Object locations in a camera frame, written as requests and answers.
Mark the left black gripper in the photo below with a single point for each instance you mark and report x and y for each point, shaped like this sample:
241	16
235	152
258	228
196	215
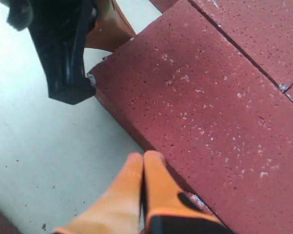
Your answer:
58	29

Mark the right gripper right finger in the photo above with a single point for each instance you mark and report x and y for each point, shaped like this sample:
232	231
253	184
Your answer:
167	209

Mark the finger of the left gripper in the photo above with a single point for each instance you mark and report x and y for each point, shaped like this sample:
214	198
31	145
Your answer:
111	28

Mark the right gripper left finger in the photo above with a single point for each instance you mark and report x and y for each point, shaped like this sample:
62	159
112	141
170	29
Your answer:
118	209

